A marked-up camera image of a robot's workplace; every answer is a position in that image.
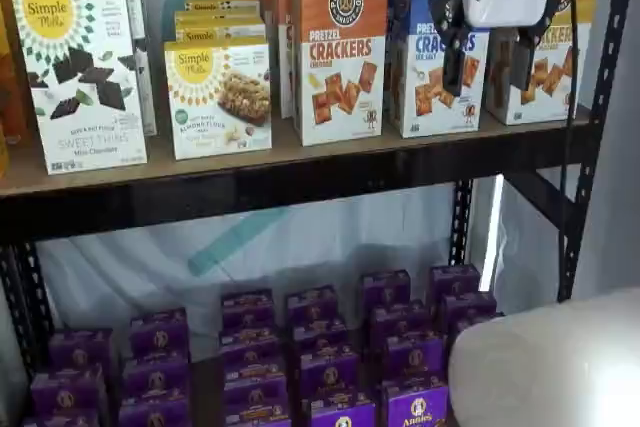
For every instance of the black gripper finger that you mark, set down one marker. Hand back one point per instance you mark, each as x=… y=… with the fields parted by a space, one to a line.
x=455 y=72
x=521 y=72

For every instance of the yellow honey mustard crackers box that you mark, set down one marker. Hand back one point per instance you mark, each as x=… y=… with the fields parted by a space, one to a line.
x=550 y=97

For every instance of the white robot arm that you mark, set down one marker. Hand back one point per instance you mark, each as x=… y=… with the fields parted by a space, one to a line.
x=550 y=372

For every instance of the purple Annie's box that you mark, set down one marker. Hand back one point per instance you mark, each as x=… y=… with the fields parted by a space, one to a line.
x=455 y=284
x=397 y=322
x=327 y=372
x=320 y=339
x=255 y=414
x=247 y=309
x=415 y=357
x=80 y=349
x=60 y=419
x=415 y=404
x=385 y=292
x=67 y=392
x=155 y=377
x=312 y=307
x=342 y=412
x=160 y=334
x=155 y=412
x=250 y=347
x=255 y=382
x=467 y=312

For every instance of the Simple Mills almond bars box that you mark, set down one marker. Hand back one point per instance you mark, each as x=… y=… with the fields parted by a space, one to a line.
x=220 y=27
x=220 y=4
x=220 y=97

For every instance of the Simple Mills sweet thins box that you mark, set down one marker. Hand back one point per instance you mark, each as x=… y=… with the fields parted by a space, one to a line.
x=147 y=97
x=80 y=72

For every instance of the wooden shelf board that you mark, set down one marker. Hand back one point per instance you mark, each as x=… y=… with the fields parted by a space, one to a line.
x=160 y=167

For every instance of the plain orange snack box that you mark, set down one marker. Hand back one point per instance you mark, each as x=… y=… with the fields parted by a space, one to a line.
x=12 y=87

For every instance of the plain yellow snack box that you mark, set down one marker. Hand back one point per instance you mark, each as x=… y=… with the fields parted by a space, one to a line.
x=4 y=152

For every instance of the white backdrop with teal logo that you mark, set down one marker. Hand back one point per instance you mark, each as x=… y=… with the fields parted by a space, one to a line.
x=125 y=267

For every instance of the black metal shelf frame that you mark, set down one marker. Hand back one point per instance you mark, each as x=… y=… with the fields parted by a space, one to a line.
x=300 y=192

